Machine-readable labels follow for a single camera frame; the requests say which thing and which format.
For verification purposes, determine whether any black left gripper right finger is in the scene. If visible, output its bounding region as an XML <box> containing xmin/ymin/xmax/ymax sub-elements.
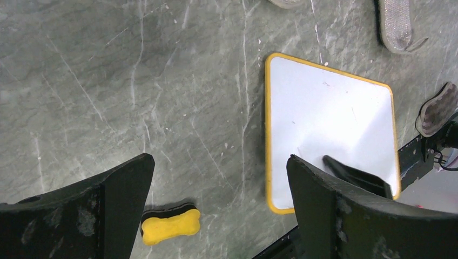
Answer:
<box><xmin>286</xmin><ymin>155</ymin><xmax>457</xmax><ymax>258</ymax></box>

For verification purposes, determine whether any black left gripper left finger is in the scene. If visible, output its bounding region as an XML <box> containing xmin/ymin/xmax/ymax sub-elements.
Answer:
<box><xmin>1</xmin><ymin>153</ymin><xmax>155</xmax><ymax>258</ymax></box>

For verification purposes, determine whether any yellow framed whiteboard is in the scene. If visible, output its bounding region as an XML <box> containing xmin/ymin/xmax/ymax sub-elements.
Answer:
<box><xmin>265</xmin><ymin>52</ymin><xmax>401</xmax><ymax>214</ymax></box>

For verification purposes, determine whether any grey blue scrubbing sponge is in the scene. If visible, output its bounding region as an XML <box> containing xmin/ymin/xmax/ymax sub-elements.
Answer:
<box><xmin>376</xmin><ymin>0</ymin><xmax>429</xmax><ymax>54</ymax></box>

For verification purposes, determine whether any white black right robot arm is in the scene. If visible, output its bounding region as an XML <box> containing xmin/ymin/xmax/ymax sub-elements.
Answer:
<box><xmin>421</xmin><ymin>112</ymin><xmax>457</xmax><ymax>162</ymax></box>

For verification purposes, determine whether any yellow black sponge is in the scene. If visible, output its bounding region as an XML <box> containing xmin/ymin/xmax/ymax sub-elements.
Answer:
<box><xmin>140</xmin><ymin>203</ymin><xmax>201</xmax><ymax>246</ymax></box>

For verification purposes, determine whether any dark wavy foam sponge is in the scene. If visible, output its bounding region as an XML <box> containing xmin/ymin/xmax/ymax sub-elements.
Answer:
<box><xmin>415</xmin><ymin>82</ymin><xmax>457</xmax><ymax>138</ymax></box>

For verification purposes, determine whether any grey silver scrubbing sponge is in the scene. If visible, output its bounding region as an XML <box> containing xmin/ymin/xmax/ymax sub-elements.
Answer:
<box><xmin>268</xmin><ymin>0</ymin><xmax>305</xmax><ymax>10</ymax></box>

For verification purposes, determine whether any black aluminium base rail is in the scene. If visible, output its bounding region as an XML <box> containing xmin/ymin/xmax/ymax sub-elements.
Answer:
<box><xmin>254</xmin><ymin>135</ymin><xmax>434</xmax><ymax>259</ymax></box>

